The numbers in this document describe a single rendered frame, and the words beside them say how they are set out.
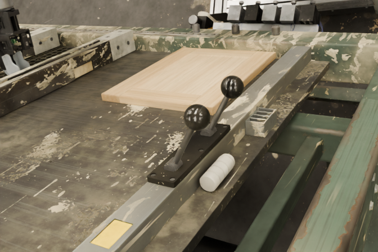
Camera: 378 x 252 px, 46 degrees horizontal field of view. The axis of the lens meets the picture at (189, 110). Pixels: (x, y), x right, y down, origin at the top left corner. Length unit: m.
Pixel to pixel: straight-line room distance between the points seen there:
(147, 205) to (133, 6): 2.24
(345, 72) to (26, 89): 0.84
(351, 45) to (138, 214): 0.81
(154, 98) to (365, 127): 0.48
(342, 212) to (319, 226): 0.04
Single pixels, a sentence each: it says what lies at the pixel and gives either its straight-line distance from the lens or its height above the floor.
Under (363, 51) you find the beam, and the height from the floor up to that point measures 0.90.
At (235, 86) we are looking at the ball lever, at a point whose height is 1.45.
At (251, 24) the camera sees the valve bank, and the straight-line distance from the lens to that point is 1.53.
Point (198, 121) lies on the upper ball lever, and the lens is 0.60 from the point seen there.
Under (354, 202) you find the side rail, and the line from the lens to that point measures 0.60.
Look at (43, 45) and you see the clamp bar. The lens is 1.72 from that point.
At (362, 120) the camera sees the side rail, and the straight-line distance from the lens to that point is 0.81.
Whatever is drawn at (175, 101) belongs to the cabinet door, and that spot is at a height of 1.22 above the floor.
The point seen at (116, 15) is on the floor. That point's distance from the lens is 2.85.
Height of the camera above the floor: 2.08
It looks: 60 degrees down
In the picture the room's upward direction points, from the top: 69 degrees counter-clockwise
